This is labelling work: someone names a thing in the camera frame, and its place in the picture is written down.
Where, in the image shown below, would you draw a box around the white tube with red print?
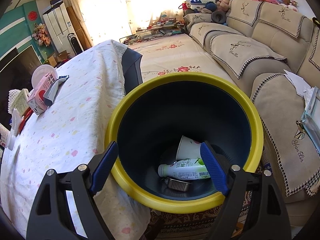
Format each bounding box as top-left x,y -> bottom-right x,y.
0,124 -> 15,152

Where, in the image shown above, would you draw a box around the beige and green carton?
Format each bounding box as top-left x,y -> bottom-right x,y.
11,89 -> 30,117

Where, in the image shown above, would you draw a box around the patterned brown rug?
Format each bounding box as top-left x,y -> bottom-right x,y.
149,160 -> 272,240

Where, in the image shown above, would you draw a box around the white plastic drink bottle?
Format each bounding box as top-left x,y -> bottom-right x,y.
158,158 -> 212,180

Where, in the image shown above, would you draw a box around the white paper cup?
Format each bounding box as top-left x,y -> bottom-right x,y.
176,135 -> 203,162

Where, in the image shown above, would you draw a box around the artificial flower decoration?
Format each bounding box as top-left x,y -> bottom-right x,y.
32,23 -> 52,47

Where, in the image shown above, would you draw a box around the sheer beige curtain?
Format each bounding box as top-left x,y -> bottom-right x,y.
60,0 -> 208,48

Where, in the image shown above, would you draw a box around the floral beige sheet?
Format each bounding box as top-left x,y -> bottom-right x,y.
127,33 -> 238,88

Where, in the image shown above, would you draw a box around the small metal tin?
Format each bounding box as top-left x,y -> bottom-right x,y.
164,177 -> 193,190

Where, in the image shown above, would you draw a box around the stack of papers and folders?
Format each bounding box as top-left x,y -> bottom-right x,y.
300,86 -> 320,153

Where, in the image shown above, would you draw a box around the white loose papers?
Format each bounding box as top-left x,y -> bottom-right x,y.
284,70 -> 313,97

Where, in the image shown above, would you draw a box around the white refrigerator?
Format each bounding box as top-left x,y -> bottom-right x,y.
42,2 -> 75,55

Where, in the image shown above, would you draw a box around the pile of books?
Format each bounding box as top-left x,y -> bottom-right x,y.
119,17 -> 187,46

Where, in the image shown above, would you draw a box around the black television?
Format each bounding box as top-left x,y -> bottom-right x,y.
0,44 -> 42,130

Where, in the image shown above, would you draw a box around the beige sofa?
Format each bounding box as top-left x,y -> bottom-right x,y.
183,0 -> 320,230

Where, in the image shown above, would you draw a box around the yellow and blue trash bin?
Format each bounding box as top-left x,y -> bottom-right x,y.
104,72 -> 265,214

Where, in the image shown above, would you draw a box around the black tower fan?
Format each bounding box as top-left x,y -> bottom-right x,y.
67,32 -> 82,55

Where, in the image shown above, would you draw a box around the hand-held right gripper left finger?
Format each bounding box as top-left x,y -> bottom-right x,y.
26,141 -> 119,240

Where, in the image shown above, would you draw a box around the white red wrapper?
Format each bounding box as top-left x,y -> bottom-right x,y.
27,71 -> 58,116

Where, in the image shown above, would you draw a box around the set of embroidered sofa covers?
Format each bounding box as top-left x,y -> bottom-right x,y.
184,0 -> 320,197

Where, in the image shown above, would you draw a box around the red snack packet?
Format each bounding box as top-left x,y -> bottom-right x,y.
18,109 -> 34,133

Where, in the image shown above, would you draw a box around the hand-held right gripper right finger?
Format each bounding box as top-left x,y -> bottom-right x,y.
200,141 -> 292,240

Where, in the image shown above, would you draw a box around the open cardboard box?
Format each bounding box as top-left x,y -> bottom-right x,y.
47,50 -> 72,68

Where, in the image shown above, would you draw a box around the grey foil packet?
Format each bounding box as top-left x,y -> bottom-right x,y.
43,75 -> 69,107

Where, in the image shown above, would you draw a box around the white crumpled wrapper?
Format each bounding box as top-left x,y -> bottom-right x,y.
10,107 -> 25,137

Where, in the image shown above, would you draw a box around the blue starred suitcase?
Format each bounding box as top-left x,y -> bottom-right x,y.
186,0 -> 217,12

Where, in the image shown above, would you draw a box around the white spotted tablecloth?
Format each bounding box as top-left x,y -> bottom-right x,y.
0,39 -> 152,240

